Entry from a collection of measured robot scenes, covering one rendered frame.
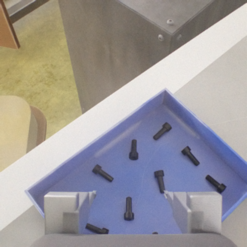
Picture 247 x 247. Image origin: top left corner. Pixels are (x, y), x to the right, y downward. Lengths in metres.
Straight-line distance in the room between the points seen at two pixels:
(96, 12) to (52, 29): 1.17
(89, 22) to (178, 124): 0.32
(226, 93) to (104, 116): 0.11
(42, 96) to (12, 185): 1.18
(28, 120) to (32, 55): 0.98
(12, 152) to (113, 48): 0.26
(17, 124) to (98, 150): 0.40
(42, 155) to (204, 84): 0.15
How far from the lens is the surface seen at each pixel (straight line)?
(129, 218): 0.23
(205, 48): 0.31
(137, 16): 0.44
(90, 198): 0.16
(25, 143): 0.60
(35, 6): 1.62
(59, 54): 1.55
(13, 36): 0.60
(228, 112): 0.28
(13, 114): 0.64
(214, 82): 0.29
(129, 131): 0.25
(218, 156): 0.25
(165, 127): 0.25
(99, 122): 0.26
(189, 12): 0.45
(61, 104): 1.38
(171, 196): 0.16
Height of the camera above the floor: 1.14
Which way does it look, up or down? 61 degrees down
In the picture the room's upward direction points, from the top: straight up
